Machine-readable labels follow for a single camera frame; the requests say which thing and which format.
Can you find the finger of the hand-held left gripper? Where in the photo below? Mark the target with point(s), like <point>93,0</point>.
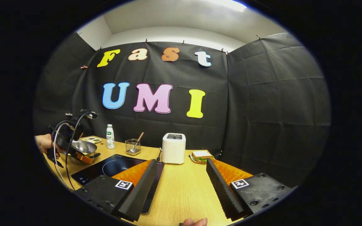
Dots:
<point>83,158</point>

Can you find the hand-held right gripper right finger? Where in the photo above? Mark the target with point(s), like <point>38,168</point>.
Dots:
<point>223,194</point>

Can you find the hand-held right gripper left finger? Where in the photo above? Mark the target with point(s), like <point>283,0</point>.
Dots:
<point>140,194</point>

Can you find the black induction cooktop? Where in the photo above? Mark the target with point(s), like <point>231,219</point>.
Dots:
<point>105,169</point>

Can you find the white sectioned dish of beans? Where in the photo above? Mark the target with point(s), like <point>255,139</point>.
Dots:
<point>92,140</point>

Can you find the white plastic drink bottle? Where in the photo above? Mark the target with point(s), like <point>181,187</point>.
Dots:
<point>110,138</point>

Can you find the toy sandwich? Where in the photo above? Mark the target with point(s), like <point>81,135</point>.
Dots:
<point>201,156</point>

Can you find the white toaster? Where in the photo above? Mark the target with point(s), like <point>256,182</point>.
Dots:
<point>173,150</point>

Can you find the black backdrop cloth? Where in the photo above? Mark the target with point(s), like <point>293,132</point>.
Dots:
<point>262,94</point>

